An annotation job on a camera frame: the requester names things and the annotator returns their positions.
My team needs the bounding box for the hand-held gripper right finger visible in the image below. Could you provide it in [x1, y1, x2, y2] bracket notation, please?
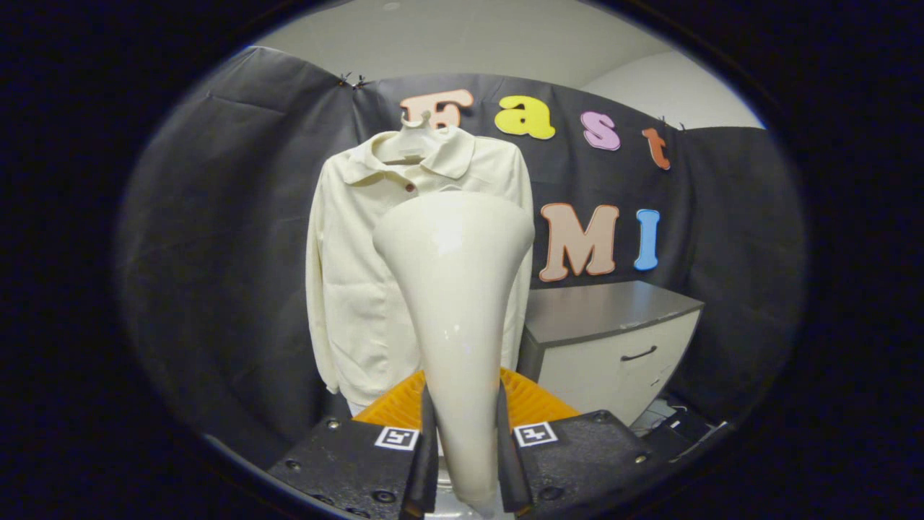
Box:
[497, 367, 687, 515]

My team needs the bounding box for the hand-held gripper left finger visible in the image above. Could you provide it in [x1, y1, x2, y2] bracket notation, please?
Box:
[267, 368, 440, 520]

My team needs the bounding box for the white garment steamer head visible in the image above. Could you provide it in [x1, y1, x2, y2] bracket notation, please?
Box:
[372, 191, 536, 515]

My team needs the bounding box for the cream button-up shirt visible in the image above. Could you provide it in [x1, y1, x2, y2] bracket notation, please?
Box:
[305, 129, 535, 407]

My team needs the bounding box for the grey and white drawer cabinet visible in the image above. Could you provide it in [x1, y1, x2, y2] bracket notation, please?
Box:
[517, 280, 705, 428]

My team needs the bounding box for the cream plastic hanger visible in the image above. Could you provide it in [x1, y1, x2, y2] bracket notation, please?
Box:
[377, 110, 443, 165]

